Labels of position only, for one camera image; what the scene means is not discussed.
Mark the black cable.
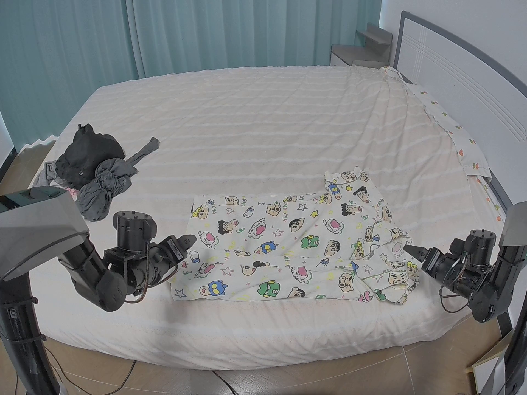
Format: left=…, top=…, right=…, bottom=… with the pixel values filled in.
left=123, top=258, right=151, bottom=304
left=438, top=279, right=471, bottom=314
left=97, top=360, right=137, bottom=395
left=211, top=370, right=235, bottom=395

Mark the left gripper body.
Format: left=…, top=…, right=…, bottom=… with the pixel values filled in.
left=158, top=236, right=190, bottom=269

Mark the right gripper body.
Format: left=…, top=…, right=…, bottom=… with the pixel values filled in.
left=421, top=247, right=452, bottom=280

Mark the black garment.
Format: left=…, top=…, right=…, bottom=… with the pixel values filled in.
left=55, top=124, right=125, bottom=191

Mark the light grey garment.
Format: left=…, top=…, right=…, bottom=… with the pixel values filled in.
left=32, top=161, right=62, bottom=189

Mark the dark grey garment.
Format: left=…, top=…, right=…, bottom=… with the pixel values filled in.
left=76, top=137, right=160, bottom=222

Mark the white wooden bedside table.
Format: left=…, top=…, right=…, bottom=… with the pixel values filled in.
left=470, top=336, right=515, bottom=395

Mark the grey white bedside table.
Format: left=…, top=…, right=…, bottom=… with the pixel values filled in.
left=330, top=23, right=393, bottom=68

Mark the white printed pyjama top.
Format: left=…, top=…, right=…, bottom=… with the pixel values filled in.
left=170, top=166, right=421, bottom=306

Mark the bed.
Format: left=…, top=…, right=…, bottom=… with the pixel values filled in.
left=16, top=11, right=527, bottom=372

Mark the blue-green curtain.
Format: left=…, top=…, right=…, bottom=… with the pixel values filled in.
left=124, top=0, right=386, bottom=80
left=0, top=0, right=142, bottom=151

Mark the white printed pillow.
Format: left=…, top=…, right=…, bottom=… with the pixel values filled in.
left=379, top=66, right=491, bottom=179

